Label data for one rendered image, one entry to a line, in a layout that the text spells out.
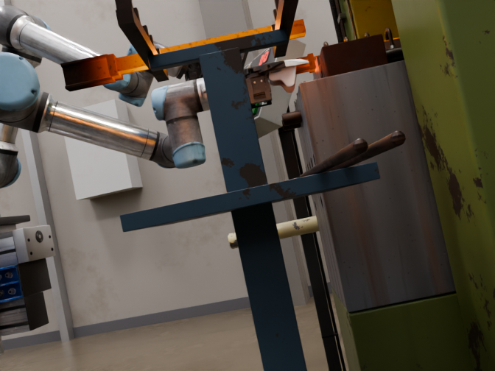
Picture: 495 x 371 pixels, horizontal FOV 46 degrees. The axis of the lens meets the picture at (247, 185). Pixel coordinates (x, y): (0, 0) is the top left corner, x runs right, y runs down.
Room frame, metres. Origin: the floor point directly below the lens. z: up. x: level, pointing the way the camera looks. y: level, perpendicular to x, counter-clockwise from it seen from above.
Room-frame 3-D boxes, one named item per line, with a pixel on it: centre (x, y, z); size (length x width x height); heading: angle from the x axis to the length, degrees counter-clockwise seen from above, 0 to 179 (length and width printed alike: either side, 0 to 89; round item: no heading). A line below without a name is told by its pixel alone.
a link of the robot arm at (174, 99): (1.34, 0.12, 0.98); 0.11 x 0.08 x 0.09; 87
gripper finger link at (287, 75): (1.29, -0.14, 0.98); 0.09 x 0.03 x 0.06; 74
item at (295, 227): (1.70, -0.13, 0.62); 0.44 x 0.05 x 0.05; 87
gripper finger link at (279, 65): (1.30, -0.10, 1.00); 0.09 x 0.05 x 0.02; 74
